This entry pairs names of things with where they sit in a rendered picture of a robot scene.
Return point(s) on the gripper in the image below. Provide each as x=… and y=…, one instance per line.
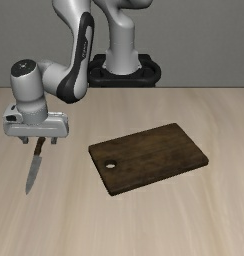
x=54, y=126

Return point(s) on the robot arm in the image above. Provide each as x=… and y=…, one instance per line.
x=77, y=60

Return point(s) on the dark brown cutting board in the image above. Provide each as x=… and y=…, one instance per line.
x=147, y=156

